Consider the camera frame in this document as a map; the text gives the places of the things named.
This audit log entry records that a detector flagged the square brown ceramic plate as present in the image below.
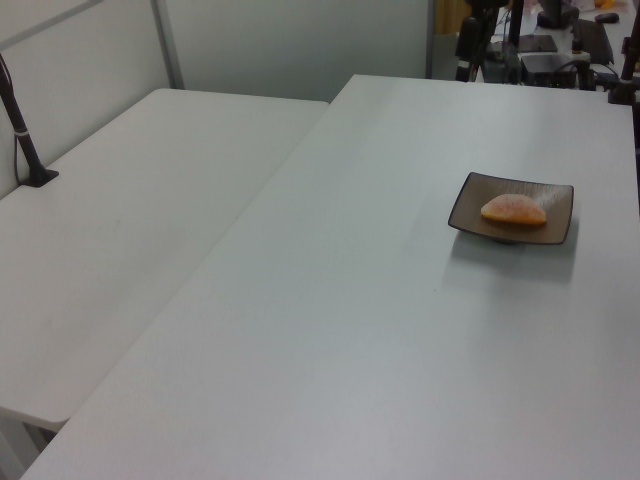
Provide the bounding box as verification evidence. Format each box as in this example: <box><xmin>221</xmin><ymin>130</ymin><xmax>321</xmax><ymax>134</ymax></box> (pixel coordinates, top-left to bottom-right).
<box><xmin>447</xmin><ymin>171</ymin><xmax>575</xmax><ymax>246</ymax></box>

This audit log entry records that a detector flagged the black monitor stand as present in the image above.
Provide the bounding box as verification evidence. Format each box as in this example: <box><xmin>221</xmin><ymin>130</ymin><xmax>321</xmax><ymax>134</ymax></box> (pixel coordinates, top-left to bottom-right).
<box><xmin>537</xmin><ymin>0</ymin><xmax>581</xmax><ymax>29</ymax></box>

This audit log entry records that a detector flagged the black electronics box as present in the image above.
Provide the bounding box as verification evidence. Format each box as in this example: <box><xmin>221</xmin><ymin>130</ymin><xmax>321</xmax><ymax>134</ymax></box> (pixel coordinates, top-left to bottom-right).
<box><xmin>519</xmin><ymin>52</ymin><xmax>581</xmax><ymax>89</ymax></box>

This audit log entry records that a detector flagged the wide grey partition post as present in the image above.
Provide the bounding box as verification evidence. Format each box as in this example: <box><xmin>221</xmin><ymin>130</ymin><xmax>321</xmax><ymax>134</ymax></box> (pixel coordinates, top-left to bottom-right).
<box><xmin>149</xmin><ymin>0</ymin><xmax>185</xmax><ymax>91</ymax></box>

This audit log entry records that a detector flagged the flat black pad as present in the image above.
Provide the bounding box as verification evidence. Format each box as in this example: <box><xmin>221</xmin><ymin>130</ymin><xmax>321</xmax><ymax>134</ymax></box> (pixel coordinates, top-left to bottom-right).
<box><xmin>517</xmin><ymin>33</ymin><xmax>559</xmax><ymax>54</ymax></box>

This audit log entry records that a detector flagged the white rounded-corner table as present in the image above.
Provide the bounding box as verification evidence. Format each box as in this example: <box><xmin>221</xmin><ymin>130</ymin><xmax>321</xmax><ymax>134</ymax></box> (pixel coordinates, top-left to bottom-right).
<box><xmin>0</xmin><ymin>88</ymin><xmax>331</xmax><ymax>434</ymax></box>

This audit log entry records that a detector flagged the thin black pole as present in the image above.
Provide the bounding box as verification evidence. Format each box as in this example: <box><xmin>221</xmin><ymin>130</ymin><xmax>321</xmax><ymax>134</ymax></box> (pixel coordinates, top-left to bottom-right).
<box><xmin>504</xmin><ymin>0</ymin><xmax>525</xmax><ymax>84</ymax></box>

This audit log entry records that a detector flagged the black keyboard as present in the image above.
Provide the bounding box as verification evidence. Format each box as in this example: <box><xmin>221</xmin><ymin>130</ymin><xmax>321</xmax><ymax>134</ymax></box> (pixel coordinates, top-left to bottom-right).
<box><xmin>571</xmin><ymin>22</ymin><xmax>615</xmax><ymax>65</ymax></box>

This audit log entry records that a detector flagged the black pole stand white band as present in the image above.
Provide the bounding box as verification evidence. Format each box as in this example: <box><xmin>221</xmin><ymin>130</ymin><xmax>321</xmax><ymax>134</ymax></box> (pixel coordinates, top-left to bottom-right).
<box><xmin>0</xmin><ymin>52</ymin><xmax>60</xmax><ymax>189</ymax></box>

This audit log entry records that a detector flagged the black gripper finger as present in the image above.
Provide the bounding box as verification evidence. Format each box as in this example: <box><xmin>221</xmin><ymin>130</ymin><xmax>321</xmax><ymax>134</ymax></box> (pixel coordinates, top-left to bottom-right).
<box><xmin>455</xmin><ymin>16</ymin><xmax>480</xmax><ymax>83</ymax></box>
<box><xmin>477</xmin><ymin>7</ymin><xmax>499</xmax><ymax>64</ymax></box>

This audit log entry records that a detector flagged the narrow grey partition post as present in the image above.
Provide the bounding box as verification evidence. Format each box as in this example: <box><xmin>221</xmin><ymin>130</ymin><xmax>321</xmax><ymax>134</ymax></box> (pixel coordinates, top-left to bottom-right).
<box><xmin>424</xmin><ymin>0</ymin><xmax>435</xmax><ymax>80</ymax></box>

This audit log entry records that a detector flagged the black clamp camera stand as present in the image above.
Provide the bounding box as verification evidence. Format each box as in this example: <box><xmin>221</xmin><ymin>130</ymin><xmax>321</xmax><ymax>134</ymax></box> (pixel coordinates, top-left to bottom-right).
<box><xmin>607</xmin><ymin>24</ymin><xmax>640</xmax><ymax>106</ymax></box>

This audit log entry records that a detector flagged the yellow board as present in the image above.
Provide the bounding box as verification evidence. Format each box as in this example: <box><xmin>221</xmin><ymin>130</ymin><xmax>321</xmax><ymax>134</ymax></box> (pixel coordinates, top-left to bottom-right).
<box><xmin>433</xmin><ymin>0</ymin><xmax>469</xmax><ymax>35</ymax></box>

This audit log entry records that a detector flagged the orange bread roll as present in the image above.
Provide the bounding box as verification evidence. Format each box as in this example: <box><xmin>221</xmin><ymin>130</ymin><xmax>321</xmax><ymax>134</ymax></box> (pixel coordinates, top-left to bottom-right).
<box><xmin>480</xmin><ymin>194</ymin><xmax>548</xmax><ymax>229</ymax></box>

